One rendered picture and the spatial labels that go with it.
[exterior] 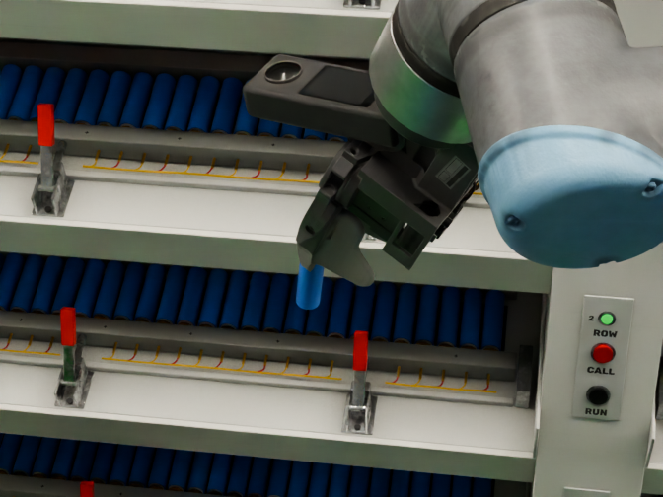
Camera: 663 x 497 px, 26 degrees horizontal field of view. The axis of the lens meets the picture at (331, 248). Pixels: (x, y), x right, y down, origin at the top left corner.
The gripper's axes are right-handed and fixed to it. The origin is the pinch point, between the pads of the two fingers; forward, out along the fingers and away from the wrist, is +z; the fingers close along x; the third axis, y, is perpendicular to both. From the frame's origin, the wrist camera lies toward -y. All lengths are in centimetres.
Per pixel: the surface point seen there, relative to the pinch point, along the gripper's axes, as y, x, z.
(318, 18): -10.6, 13.3, -5.0
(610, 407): 26.2, 16.0, 14.6
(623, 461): 30.3, 15.6, 19.0
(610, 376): 24.4, 16.6, 11.9
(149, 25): -21.3, 8.1, 1.3
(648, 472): 32.7, 16.5, 19.3
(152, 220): -13.9, 4.1, 16.9
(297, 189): -5.9, 12.4, 12.2
